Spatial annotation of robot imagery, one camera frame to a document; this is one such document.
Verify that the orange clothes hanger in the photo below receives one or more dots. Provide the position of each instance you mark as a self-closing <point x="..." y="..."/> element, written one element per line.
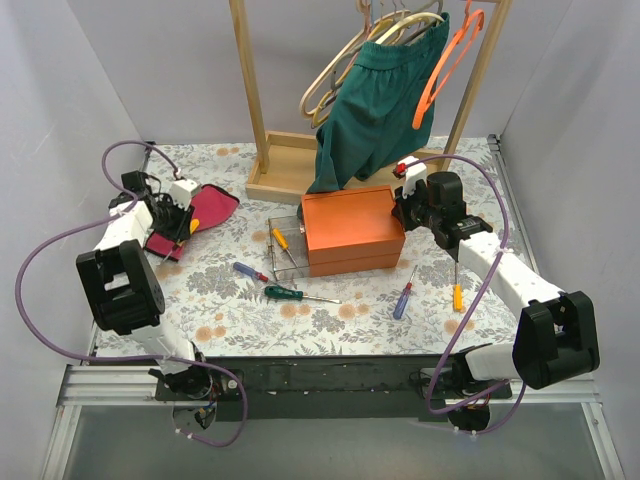
<point x="451" y="56"/>

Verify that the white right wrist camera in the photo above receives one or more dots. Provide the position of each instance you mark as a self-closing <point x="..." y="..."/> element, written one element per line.
<point x="410" y="170"/>

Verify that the orange drawer box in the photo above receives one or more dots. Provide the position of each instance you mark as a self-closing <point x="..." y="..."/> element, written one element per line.
<point x="351" y="230"/>

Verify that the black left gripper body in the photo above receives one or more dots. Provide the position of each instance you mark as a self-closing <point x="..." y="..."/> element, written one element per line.
<point x="176" y="223"/>

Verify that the beige clothes hanger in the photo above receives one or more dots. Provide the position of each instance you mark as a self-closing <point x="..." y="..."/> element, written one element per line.
<point x="378" y="77"/>

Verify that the clear acrylic drawer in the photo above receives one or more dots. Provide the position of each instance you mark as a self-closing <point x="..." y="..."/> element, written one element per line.
<point x="280" y="266"/>

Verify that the floral patterned table mat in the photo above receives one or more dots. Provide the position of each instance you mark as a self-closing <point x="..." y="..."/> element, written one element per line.
<point x="226" y="313"/>

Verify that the blue red screwdriver right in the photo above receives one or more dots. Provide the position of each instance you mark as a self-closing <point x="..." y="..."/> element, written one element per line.
<point x="404" y="297"/>

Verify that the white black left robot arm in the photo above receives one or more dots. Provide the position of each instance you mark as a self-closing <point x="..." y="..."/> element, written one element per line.
<point x="121" y="287"/>

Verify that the yellow clothes hanger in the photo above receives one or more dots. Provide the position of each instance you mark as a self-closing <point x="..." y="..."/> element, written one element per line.
<point x="340" y="70"/>

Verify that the large green handled screwdriver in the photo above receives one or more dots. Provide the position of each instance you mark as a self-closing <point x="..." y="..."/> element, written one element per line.
<point x="279" y="293"/>

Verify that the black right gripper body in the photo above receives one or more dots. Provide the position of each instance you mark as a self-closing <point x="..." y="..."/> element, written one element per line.
<point x="403" y="214"/>

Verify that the pink cloth pouch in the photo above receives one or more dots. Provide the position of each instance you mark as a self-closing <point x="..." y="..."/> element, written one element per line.
<point x="213" y="206"/>

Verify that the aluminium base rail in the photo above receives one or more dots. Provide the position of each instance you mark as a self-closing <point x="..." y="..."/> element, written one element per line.
<point x="323" y="418"/>

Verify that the blue red handled screwdriver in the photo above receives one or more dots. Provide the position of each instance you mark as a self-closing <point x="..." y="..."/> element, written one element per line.
<point x="250" y="272"/>

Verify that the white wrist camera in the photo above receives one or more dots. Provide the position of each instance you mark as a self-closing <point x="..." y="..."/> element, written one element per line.
<point x="410" y="170"/>
<point x="183" y="191"/>

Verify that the teal green shorts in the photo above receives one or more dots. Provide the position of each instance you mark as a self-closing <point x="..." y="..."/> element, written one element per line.
<point x="370" y="124"/>

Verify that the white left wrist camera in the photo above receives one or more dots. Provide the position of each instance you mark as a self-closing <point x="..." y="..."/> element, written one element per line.
<point x="183" y="191"/>

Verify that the orange handled screwdriver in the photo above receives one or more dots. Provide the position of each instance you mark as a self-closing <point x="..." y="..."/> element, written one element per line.
<point x="458" y="304"/>
<point x="291" y="251"/>

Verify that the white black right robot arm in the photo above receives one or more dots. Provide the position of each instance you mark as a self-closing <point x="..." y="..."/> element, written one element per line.
<point x="556" y="337"/>

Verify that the grey clothes hanger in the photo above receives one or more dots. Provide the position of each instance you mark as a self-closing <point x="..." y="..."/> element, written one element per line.
<point x="434" y="8"/>

